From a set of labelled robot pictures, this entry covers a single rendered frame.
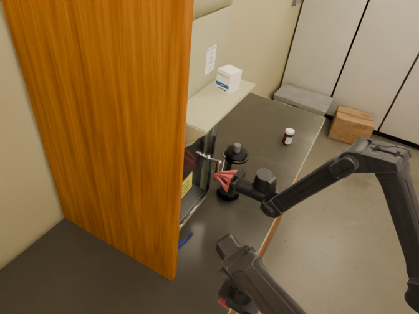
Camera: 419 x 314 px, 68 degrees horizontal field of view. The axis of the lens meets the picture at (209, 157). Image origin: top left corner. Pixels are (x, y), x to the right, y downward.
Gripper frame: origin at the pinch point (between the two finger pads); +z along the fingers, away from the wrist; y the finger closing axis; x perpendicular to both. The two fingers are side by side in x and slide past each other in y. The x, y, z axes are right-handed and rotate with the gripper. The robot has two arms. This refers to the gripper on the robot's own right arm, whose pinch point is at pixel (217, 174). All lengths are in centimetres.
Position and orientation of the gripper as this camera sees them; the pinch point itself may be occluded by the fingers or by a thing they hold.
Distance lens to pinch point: 116.5
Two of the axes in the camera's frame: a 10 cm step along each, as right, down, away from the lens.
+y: -4.6, 4.1, -7.9
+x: -1.5, 8.4, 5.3
